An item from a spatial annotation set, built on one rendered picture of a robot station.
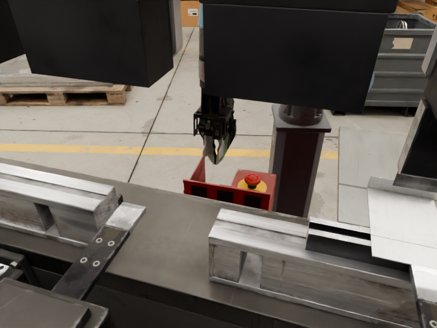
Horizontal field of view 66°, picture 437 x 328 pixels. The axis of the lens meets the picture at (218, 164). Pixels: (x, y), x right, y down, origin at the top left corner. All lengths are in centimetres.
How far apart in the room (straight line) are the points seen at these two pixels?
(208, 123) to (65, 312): 50
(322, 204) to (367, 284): 160
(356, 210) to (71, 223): 42
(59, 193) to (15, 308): 25
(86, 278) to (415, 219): 40
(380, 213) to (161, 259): 33
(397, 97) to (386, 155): 255
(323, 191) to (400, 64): 133
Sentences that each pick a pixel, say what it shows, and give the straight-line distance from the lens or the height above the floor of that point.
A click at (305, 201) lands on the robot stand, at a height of 46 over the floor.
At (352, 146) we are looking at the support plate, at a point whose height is 100.
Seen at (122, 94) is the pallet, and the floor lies 10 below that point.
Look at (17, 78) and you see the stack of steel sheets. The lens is 354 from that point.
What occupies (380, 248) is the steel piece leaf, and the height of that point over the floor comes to 100.
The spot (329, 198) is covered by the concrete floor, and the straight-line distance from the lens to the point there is 211.
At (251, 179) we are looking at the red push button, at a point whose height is 81.
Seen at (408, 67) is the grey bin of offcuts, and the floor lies 43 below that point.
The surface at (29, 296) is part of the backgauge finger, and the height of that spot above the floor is 103.
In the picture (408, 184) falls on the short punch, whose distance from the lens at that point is 41.
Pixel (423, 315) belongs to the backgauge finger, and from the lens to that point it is 40.
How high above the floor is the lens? 130
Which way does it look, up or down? 35 degrees down
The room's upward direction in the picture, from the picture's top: straight up
